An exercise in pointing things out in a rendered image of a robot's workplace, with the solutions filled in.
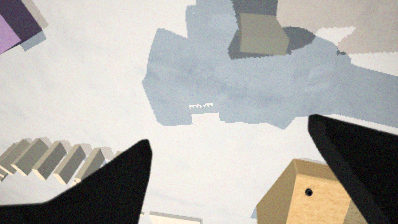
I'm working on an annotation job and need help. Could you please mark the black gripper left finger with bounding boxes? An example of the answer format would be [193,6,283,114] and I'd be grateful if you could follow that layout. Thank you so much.
[0,139,153,224]

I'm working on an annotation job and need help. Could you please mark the purple block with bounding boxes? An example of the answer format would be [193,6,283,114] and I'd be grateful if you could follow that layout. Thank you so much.
[0,0,43,54]

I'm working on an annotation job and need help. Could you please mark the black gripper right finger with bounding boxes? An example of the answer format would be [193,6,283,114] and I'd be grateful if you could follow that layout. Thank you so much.
[307,114,398,224]

